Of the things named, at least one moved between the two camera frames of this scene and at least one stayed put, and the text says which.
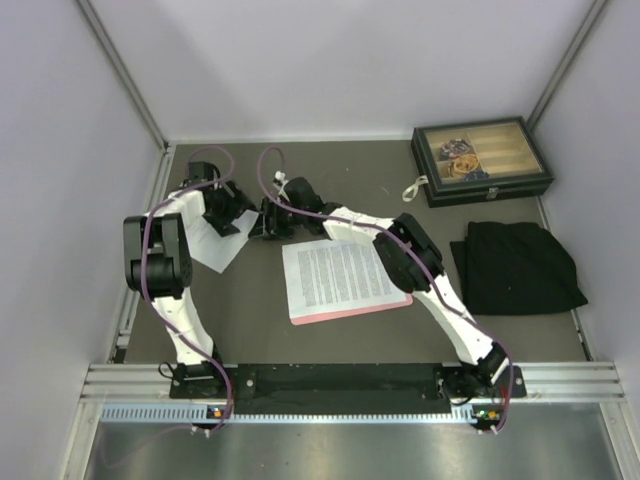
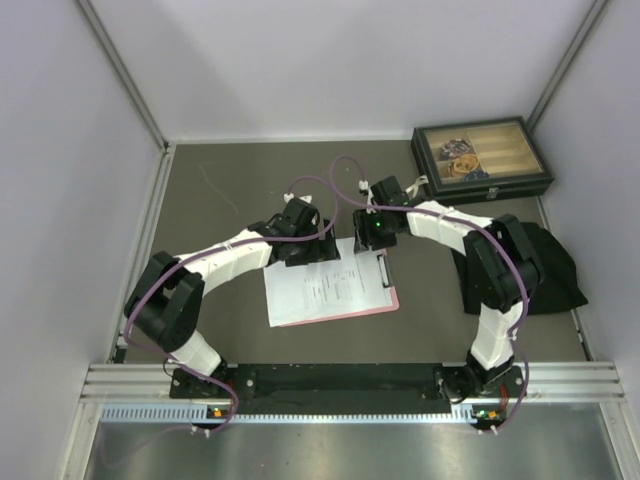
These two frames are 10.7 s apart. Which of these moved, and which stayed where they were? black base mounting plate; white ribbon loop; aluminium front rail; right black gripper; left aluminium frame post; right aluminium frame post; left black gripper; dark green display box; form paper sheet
Moved: form paper sheet; right black gripper; left black gripper
Stayed: right aluminium frame post; left aluminium frame post; aluminium front rail; black base mounting plate; dark green display box; white ribbon loop
